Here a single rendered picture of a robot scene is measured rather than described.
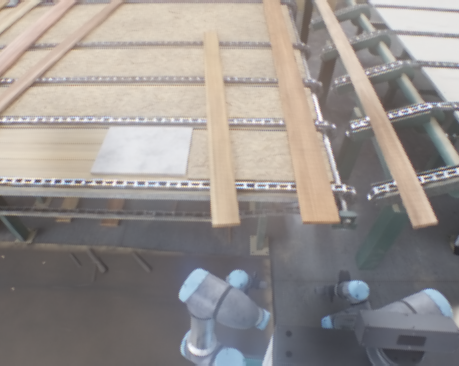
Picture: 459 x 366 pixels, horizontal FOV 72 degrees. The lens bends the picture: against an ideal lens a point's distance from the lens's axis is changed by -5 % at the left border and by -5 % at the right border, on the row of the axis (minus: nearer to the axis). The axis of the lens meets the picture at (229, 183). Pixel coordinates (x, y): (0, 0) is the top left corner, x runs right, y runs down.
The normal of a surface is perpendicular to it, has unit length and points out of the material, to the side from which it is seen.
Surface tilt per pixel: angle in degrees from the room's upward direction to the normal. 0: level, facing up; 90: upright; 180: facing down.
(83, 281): 0
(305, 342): 0
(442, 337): 62
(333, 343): 0
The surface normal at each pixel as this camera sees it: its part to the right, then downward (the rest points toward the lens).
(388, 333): -0.10, 0.33
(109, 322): 0.00, -0.67
